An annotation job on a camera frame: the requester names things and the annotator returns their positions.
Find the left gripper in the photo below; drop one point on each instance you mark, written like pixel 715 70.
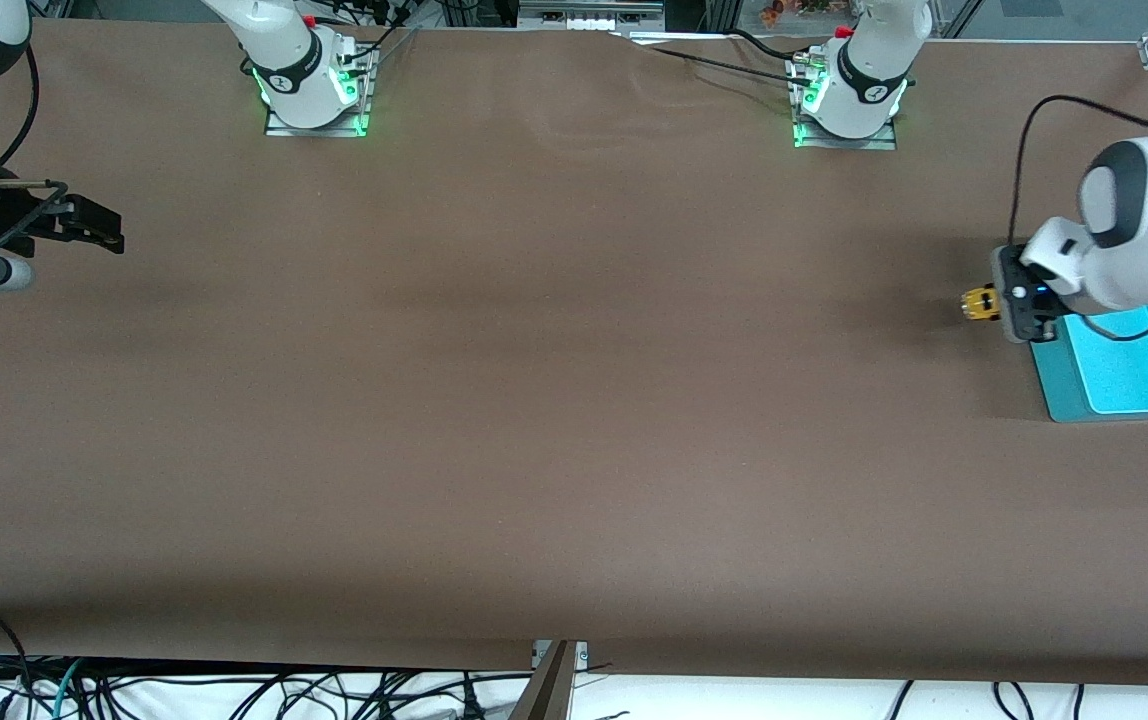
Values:
pixel 1046 304

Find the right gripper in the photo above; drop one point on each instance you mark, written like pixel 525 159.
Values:
pixel 6 214

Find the yellow beetle toy car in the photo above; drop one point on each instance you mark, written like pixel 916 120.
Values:
pixel 981 303

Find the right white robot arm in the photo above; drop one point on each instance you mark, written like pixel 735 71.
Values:
pixel 304 70

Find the teal plastic storage bin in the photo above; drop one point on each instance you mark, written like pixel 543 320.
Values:
pixel 1134 380

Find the brown table cover mat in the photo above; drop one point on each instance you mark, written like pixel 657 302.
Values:
pixel 574 400

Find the grey white power strip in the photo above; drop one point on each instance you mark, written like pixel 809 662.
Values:
pixel 589 22

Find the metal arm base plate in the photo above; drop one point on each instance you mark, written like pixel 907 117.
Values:
pixel 319 130
pixel 849 143

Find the metal table edge bracket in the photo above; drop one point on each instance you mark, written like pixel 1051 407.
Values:
pixel 552 690

